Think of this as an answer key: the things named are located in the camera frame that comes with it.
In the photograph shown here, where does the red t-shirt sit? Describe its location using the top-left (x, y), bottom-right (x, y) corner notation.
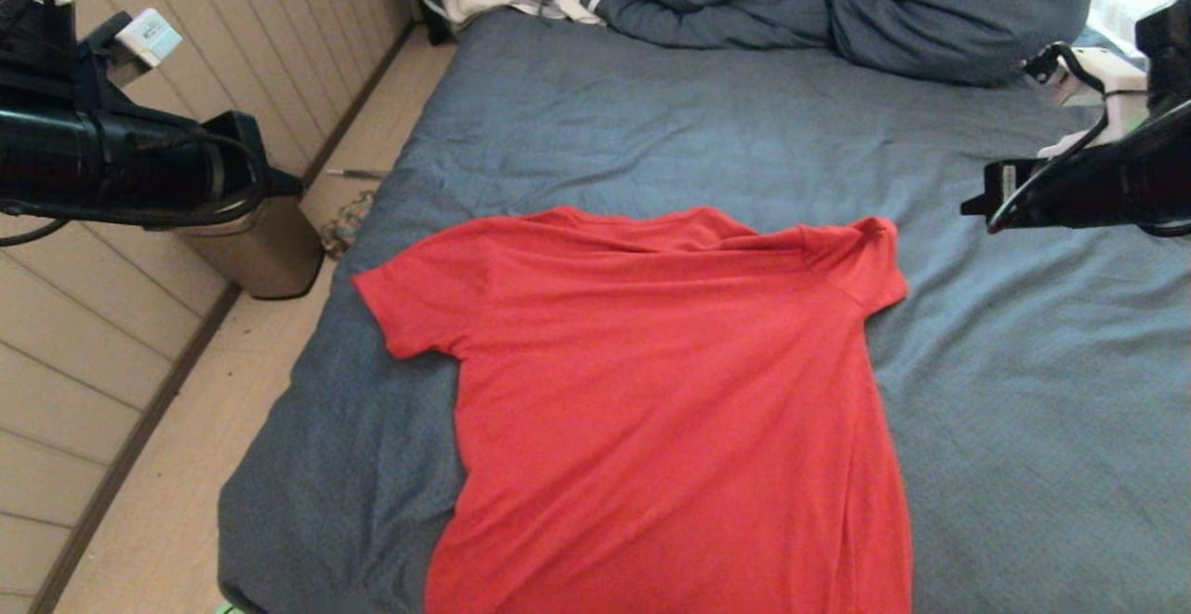
top-left (352, 207), bottom-right (915, 614)

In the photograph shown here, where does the brown waste bin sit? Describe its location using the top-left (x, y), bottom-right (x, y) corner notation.
top-left (177, 195), bottom-right (326, 301)

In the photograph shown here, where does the white pillow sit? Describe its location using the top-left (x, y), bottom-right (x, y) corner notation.
top-left (1089, 0), bottom-right (1191, 57)

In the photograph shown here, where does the blue crumpled duvet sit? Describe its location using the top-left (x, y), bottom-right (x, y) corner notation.
top-left (419, 0), bottom-right (1108, 87)

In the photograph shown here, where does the blue-grey bed sheet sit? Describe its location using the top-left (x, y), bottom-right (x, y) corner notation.
top-left (216, 5), bottom-right (1191, 614)

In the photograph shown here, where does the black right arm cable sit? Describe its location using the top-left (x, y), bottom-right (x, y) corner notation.
top-left (986, 42), bottom-right (1191, 239)

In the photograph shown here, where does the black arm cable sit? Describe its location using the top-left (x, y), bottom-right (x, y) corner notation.
top-left (986, 42), bottom-right (1191, 239)
top-left (0, 126), bottom-right (273, 248)

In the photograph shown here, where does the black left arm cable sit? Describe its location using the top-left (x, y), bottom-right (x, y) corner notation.
top-left (0, 126), bottom-right (273, 248)

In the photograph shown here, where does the black left camera bracket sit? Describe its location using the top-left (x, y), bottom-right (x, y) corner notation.
top-left (76, 14), bottom-right (142, 114)

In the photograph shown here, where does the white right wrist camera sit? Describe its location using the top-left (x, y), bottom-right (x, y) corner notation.
top-left (1024, 42), bottom-right (1152, 161)

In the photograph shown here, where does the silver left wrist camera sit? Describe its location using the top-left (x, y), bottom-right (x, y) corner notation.
top-left (116, 7), bottom-right (184, 73)

